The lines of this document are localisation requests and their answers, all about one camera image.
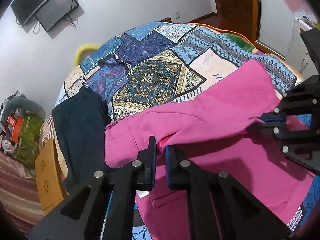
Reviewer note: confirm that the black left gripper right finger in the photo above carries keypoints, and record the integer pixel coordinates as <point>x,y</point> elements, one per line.
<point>219,207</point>

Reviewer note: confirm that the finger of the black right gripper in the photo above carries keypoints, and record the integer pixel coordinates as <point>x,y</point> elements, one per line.
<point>299,100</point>
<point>296,145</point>

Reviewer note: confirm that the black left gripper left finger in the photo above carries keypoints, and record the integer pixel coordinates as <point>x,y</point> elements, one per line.
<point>102,206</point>

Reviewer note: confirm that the pink pants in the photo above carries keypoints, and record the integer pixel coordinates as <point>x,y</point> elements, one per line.
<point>212,130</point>

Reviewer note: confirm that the white wardrobe sliding door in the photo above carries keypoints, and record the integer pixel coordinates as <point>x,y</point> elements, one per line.
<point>277,22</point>

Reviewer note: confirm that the striped red curtain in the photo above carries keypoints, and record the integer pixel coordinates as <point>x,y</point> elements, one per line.
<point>19,194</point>

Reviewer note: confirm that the brown wooden door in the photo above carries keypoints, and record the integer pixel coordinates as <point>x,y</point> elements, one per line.
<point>240,16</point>

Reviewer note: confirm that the green storage basket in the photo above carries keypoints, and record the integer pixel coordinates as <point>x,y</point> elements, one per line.
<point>27,148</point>

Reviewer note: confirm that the dark navy folded garment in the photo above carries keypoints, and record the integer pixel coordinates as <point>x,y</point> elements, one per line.
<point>80,123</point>

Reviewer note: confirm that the orange box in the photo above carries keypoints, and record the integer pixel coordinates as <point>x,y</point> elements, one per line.
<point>16,125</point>

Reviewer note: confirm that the grey neck pillow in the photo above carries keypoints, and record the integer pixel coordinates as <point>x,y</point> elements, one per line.
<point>26,105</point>

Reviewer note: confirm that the patchwork patterned bed blanket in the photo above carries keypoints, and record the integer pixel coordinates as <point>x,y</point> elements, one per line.
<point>159,63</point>

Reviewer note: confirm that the yellow curved plush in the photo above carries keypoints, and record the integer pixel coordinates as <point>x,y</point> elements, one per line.
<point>83,51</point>

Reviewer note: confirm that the small black wall monitor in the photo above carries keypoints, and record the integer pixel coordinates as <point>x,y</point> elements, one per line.
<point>55,10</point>

